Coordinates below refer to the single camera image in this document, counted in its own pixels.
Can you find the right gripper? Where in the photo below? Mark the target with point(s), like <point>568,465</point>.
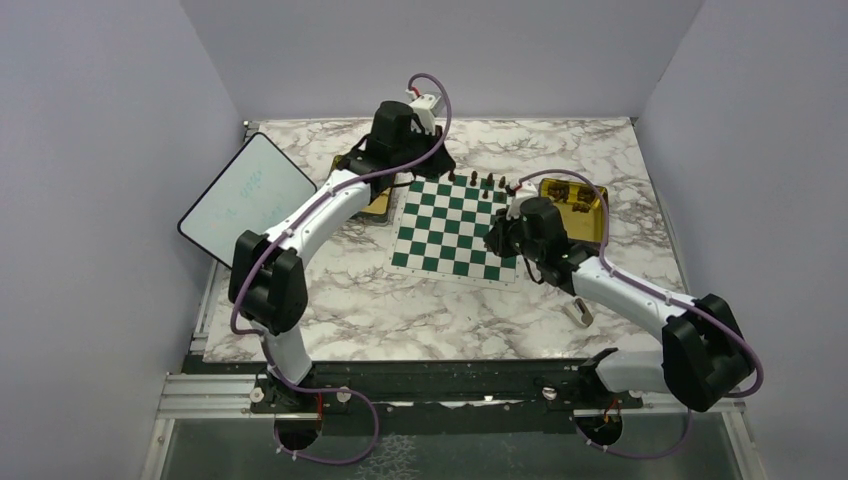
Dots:
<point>496,237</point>

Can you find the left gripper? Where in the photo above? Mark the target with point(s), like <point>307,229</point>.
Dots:
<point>437,164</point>

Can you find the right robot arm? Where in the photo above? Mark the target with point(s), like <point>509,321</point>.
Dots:
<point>703,355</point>

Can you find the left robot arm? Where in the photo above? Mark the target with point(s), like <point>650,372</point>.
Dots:
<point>267,282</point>

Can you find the green white chess board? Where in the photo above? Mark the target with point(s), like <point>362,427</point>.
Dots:
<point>438,230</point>

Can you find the gold tin with light pieces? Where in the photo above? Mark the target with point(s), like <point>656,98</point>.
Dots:
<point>377,211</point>

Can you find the gold tin with dark pieces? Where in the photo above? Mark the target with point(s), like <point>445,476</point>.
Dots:
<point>581,210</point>

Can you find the beige black small device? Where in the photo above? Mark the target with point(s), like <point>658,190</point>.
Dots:
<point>579,313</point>

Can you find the small whiteboard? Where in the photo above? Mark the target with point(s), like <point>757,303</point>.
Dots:
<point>259,188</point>

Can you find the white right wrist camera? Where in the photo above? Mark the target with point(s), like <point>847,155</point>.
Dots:
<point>520,193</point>

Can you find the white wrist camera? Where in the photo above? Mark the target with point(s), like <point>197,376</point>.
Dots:
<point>520,193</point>
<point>426,107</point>

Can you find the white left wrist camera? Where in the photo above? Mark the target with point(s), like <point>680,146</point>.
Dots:
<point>426,107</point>

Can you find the black mounting rail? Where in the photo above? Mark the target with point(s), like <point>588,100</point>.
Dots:
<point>414,397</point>

